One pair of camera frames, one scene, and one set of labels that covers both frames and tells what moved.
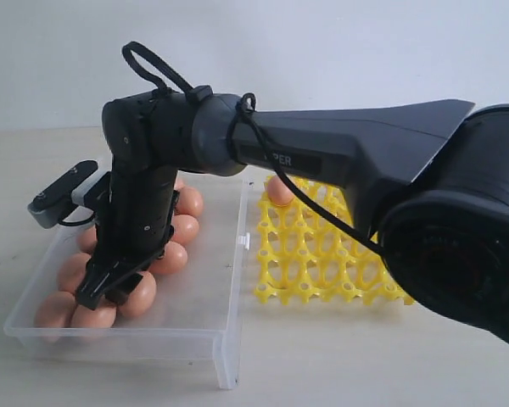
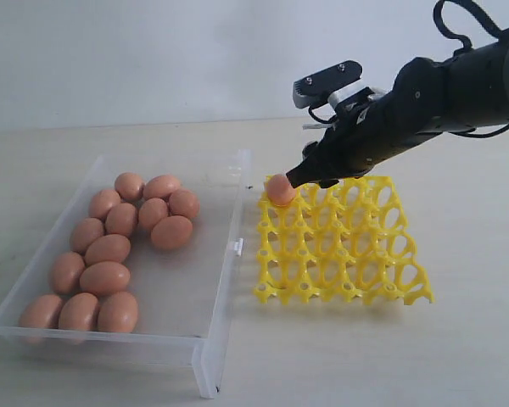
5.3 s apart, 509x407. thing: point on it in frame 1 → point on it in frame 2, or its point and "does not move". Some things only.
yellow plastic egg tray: (302, 253) does not move
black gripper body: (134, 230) → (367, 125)
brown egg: (174, 259) → (118, 313)
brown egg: (277, 192) does not move
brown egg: (55, 310) → (41, 311)
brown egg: (103, 316) does not move
